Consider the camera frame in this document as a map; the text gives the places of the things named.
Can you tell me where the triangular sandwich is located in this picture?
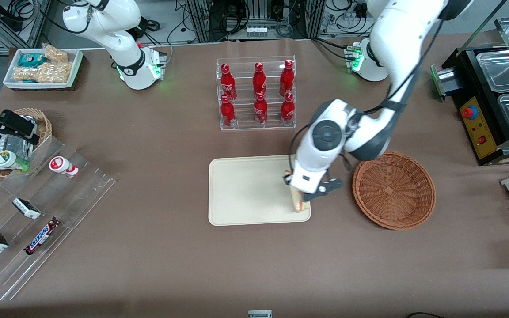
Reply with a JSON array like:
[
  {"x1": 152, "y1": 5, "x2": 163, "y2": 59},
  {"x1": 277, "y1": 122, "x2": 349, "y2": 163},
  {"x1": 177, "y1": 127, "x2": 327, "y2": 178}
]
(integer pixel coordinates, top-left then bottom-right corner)
[{"x1": 288, "y1": 183, "x2": 310, "y2": 213}]

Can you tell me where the green yogurt drink bottle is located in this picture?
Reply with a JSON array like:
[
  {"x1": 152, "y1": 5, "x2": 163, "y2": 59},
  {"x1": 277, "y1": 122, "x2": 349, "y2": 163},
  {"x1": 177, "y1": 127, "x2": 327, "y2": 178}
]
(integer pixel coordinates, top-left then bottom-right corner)
[{"x1": 0, "y1": 150, "x2": 30, "y2": 174}]

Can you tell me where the red cola bottle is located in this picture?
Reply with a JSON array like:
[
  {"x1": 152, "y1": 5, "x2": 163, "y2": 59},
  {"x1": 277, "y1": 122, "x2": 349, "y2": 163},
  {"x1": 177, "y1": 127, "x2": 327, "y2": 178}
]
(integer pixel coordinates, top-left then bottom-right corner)
[
  {"x1": 220, "y1": 64, "x2": 237, "y2": 101},
  {"x1": 254, "y1": 92, "x2": 268, "y2": 124},
  {"x1": 280, "y1": 60, "x2": 295, "y2": 97},
  {"x1": 253, "y1": 63, "x2": 267, "y2": 95},
  {"x1": 281, "y1": 93, "x2": 295, "y2": 123},
  {"x1": 220, "y1": 95, "x2": 236, "y2": 128}
]

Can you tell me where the aluminium frame rack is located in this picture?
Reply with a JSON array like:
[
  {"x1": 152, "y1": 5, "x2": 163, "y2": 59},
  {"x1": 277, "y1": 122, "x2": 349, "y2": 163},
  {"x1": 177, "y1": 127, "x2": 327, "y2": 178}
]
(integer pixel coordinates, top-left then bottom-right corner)
[{"x1": 186, "y1": 0, "x2": 326, "y2": 43}]

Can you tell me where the small rice cracker pack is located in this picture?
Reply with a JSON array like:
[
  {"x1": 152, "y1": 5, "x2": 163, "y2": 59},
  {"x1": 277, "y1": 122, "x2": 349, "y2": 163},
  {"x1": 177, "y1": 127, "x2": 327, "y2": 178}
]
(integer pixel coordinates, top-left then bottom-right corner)
[{"x1": 42, "y1": 44, "x2": 68, "y2": 63}]

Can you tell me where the cream plastic tray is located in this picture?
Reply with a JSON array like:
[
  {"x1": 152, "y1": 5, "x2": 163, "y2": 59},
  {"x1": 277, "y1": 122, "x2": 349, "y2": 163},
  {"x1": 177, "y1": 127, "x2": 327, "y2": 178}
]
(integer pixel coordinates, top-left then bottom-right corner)
[{"x1": 208, "y1": 154, "x2": 311, "y2": 227}]

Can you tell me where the clear acrylic bottle rack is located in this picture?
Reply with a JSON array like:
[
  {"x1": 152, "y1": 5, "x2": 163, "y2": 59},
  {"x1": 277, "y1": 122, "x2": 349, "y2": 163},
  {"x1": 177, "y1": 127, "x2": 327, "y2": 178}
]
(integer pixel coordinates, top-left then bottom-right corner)
[{"x1": 216, "y1": 55, "x2": 297, "y2": 131}]

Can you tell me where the large brown wicker basket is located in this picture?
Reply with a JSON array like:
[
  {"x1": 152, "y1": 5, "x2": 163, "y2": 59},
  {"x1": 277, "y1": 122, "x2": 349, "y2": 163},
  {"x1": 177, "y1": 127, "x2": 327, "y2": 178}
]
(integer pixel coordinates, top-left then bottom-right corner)
[{"x1": 352, "y1": 151, "x2": 436, "y2": 230}]

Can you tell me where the red yogurt drink bottle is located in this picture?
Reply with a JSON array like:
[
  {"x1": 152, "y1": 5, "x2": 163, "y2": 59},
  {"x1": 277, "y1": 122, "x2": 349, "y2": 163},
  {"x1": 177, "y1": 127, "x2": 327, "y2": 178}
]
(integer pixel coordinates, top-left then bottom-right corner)
[{"x1": 49, "y1": 156, "x2": 79, "y2": 178}]

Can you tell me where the silver foil pack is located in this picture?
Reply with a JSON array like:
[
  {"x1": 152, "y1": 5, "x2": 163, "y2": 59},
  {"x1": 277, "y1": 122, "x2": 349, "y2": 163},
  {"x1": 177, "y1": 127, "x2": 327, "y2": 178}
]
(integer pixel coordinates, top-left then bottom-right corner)
[{"x1": 0, "y1": 116, "x2": 35, "y2": 170}]

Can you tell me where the Snickers bar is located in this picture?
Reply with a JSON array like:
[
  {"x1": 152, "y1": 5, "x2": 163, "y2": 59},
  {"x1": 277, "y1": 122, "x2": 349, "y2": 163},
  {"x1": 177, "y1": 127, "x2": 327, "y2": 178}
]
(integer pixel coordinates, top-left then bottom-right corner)
[{"x1": 23, "y1": 216, "x2": 62, "y2": 256}]

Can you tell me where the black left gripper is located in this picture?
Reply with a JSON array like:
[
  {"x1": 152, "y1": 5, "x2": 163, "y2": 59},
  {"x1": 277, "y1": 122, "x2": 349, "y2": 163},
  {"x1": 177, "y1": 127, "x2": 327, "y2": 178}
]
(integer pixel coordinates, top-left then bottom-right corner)
[{"x1": 282, "y1": 173, "x2": 321, "y2": 204}]

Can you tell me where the black food warmer machine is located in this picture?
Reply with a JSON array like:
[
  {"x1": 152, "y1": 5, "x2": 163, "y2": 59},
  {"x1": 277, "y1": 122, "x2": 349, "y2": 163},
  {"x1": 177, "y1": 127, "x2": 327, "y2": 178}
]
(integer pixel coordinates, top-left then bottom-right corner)
[{"x1": 431, "y1": 46, "x2": 509, "y2": 166}]

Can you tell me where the clear acrylic stepped display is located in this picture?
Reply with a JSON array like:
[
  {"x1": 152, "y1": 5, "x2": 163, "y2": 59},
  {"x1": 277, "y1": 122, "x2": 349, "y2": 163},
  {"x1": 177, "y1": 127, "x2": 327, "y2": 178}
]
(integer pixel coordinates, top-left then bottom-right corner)
[{"x1": 0, "y1": 135, "x2": 117, "y2": 301}]

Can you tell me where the small tan wicker basket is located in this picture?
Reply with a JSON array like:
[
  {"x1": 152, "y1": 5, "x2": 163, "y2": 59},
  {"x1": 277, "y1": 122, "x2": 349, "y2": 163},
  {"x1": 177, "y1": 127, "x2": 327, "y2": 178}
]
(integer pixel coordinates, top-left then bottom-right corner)
[{"x1": 0, "y1": 107, "x2": 53, "y2": 178}]

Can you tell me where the white rectangular snack bin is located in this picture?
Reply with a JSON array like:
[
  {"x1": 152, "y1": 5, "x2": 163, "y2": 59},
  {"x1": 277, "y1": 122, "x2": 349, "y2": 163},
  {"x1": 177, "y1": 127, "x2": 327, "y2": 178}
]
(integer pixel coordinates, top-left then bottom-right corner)
[{"x1": 3, "y1": 48, "x2": 84, "y2": 91}]

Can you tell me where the teal snack packet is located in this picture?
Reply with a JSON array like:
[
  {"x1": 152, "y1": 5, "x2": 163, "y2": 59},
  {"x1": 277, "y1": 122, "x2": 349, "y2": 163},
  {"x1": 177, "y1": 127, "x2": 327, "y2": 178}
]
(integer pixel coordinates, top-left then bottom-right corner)
[{"x1": 18, "y1": 53, "x2": 46, "y2": 68}]

